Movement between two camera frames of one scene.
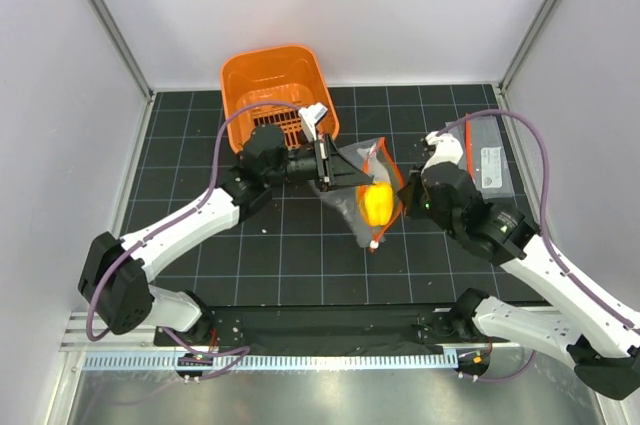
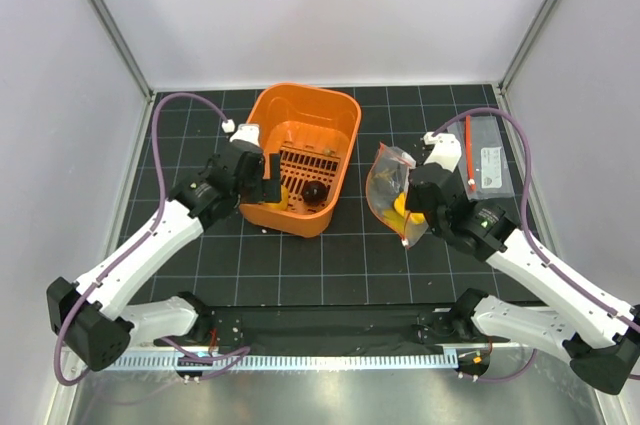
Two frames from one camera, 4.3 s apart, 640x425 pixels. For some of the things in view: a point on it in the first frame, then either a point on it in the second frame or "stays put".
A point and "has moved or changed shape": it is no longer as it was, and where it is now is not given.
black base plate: [323, 330] stays put
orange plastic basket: [291, 75] → [314, 128]
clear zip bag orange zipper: [369, 210] has moved or changed shape
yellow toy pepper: [378, 200] → [398, 217]
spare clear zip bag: [485, 155] stays put
